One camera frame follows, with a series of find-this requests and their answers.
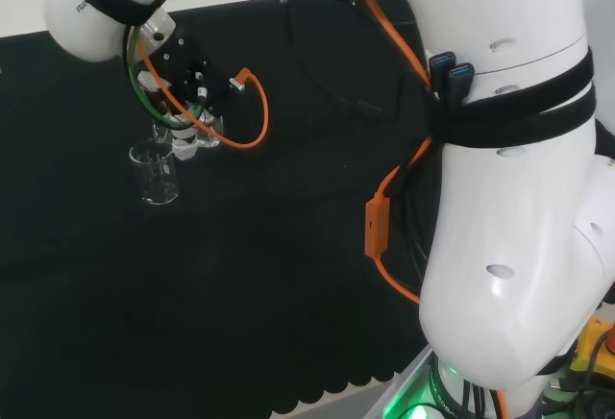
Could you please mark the black bench cloth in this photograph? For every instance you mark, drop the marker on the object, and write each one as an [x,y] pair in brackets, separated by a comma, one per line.
[240,270]

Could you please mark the grey metal base plate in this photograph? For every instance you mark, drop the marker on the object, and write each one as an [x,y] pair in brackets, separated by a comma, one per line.
[403,390]

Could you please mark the yellow stop button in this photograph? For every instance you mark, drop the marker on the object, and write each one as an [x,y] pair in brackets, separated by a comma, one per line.
[588,347]

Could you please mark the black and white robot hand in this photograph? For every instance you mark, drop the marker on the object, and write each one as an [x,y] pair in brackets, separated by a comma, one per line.
[187,78]

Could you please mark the black USB plug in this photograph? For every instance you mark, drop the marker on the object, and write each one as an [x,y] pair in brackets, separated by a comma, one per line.
[441,70]
[460,82]

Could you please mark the tall clear glass beaker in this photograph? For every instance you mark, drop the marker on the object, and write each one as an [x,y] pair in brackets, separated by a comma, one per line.
[158,183]

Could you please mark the small clear glass beaker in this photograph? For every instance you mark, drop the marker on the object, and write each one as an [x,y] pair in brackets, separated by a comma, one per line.
[211,138]

